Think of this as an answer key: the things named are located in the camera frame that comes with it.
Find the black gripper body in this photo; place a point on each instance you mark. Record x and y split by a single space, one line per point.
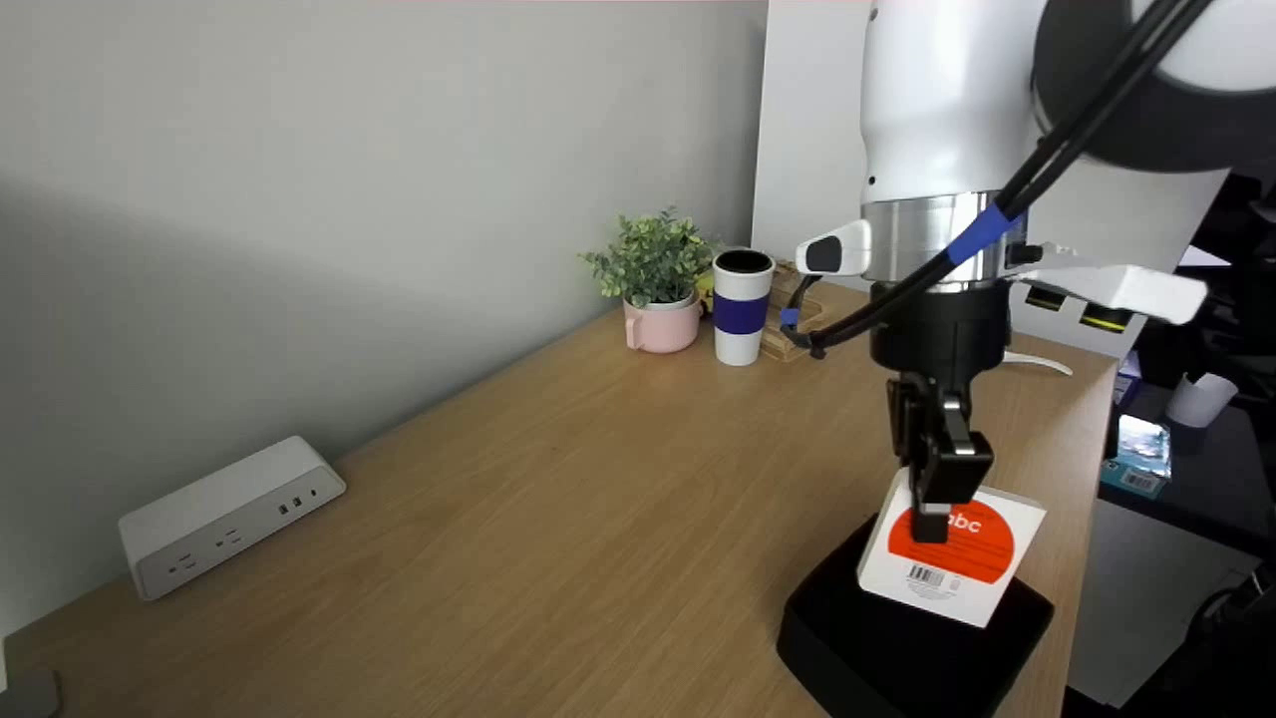
939 343

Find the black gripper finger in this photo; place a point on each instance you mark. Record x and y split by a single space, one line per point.
939 482

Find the white orange abc book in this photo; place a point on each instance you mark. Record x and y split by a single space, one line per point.
964 575

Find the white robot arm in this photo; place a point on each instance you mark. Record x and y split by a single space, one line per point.
970 111

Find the black square box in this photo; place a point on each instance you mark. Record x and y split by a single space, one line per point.
869 657

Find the white power strip box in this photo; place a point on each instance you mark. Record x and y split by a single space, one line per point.
227 513

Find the white ceramic spoon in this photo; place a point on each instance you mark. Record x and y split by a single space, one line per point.
1036 360

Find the small wooden crate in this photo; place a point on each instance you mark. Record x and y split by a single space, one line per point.
782 323

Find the white cup with blue band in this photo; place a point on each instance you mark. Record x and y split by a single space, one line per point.
740 304

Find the white cup on side table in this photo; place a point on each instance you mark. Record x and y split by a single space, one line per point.
1197 400

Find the black side table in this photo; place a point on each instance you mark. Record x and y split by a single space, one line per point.
1219 482

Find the green plant in pink pot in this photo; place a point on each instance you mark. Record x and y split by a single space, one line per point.
656 268

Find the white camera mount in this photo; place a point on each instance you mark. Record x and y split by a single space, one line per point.
1121 287

